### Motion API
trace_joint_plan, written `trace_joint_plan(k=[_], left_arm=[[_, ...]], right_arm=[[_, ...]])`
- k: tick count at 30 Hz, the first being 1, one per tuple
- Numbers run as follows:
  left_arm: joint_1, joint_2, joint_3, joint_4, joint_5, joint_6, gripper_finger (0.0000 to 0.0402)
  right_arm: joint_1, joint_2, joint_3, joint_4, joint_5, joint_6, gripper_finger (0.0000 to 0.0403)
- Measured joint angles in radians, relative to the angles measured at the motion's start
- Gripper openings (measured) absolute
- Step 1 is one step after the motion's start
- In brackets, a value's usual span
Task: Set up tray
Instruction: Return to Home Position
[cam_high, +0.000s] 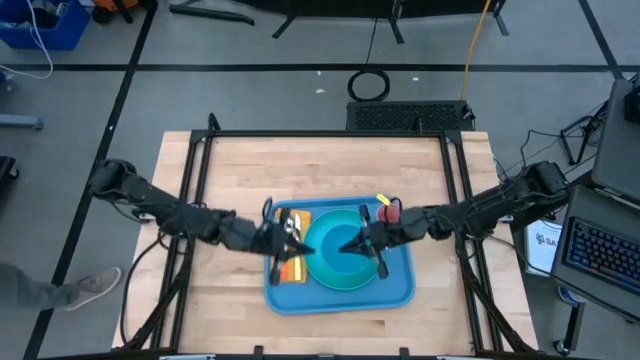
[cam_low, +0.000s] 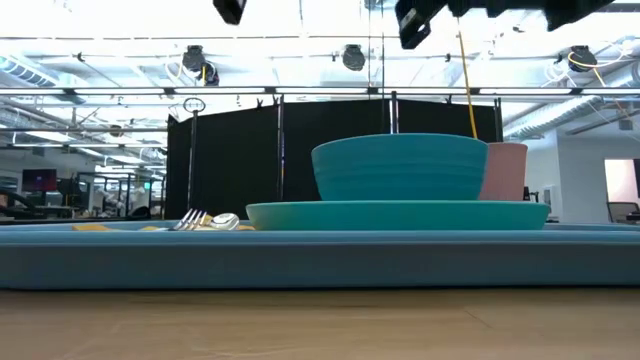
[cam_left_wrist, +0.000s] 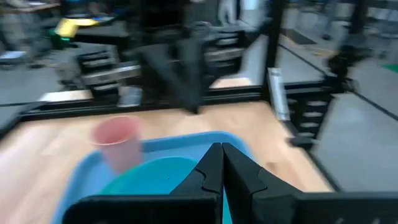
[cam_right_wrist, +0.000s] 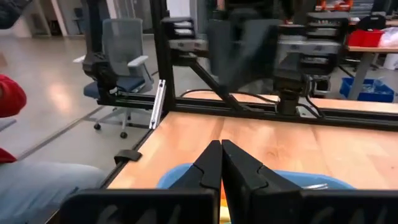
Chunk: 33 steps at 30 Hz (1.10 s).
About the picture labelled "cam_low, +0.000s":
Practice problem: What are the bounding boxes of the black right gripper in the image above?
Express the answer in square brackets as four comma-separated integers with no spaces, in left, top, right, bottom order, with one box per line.
[394,0,546,51]

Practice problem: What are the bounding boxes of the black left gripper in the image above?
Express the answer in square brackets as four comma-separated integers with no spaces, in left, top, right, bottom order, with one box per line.
[211,0,248,27]

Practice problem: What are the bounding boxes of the blue bowl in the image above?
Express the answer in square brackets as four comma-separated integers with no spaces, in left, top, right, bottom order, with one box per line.
[310,132,490,203]

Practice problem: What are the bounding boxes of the pink cup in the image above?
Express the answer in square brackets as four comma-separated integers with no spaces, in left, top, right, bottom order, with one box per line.
[478,141,529,203]

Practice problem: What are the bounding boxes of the teal plate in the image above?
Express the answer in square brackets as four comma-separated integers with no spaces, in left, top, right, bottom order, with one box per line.
[244,200,552,233]

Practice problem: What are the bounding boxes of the orange-handled metal spoon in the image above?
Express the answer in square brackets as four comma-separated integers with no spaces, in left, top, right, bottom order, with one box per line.
[206,212,242,232]

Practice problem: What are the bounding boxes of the orange-handled metal fork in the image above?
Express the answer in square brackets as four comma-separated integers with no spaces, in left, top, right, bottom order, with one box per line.
[166,208,209,233]

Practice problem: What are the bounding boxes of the blue plastic tray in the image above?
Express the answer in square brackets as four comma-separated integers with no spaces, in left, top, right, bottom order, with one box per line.
[0,218,640,292]

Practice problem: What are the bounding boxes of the black partition screen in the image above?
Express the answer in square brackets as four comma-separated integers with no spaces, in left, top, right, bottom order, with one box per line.
[164,96,504,222]

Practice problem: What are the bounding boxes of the dark monitor screen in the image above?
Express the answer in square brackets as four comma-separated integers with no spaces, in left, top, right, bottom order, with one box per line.
[20,167,59,193]

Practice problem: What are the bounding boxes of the black mesh office chair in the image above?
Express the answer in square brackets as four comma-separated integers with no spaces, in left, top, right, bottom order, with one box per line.
[605,200,640,225]

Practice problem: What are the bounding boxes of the black ceiling cable reel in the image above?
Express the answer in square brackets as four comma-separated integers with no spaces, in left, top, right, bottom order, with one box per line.
[566,44,600,74]
[181,43,221,87]
[341,43,367,73]

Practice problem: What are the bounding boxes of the yellow cable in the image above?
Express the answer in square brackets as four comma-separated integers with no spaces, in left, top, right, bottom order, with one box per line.
[455,17,480,141]

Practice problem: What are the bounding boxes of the metal pole with ring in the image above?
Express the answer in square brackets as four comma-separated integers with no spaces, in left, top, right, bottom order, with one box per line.
[181,95,207,212]

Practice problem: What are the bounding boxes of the white wall box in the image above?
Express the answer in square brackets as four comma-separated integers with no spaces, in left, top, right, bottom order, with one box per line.
[541,183,562,219]

